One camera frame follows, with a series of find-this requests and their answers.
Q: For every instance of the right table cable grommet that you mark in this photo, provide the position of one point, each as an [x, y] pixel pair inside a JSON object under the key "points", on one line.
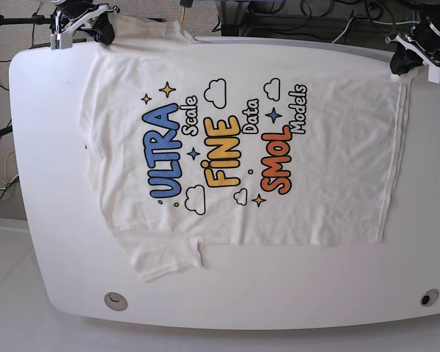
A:
{"points": [[429, 298]]}

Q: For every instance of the left table cable grommet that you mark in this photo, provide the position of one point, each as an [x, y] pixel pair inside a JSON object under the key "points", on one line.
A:
{"points": [[115, 301]]}

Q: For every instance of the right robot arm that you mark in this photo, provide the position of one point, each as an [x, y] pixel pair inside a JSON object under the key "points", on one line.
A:
{"points": [[83, 16]]}

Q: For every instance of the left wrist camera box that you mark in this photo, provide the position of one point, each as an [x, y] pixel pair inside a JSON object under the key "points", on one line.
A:
{"points": [[434, 74]]}

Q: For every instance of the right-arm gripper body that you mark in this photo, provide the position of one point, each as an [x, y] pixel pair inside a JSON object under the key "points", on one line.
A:
{"points": [[70, 14]]}

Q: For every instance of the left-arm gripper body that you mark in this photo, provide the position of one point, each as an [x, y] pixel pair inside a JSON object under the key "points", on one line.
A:
{"points": [[423, 39]]}

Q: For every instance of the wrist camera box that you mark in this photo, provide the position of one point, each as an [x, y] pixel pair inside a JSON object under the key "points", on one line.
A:
{"points": [[61, 41], [434, 74]]}

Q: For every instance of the white printed T-shirt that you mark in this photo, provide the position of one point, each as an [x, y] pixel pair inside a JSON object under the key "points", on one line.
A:
{"points": [[195, 143]]}

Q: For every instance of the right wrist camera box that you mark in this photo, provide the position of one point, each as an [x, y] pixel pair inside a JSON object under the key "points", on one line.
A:
{"points": [[61, 41]]}

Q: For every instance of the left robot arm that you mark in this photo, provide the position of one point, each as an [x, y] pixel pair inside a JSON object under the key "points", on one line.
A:
{"points": [[428, 11]]}

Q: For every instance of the table cable grommet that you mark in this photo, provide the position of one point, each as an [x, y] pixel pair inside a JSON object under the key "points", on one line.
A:
{"points": [[429, 298], [115, 301]]}

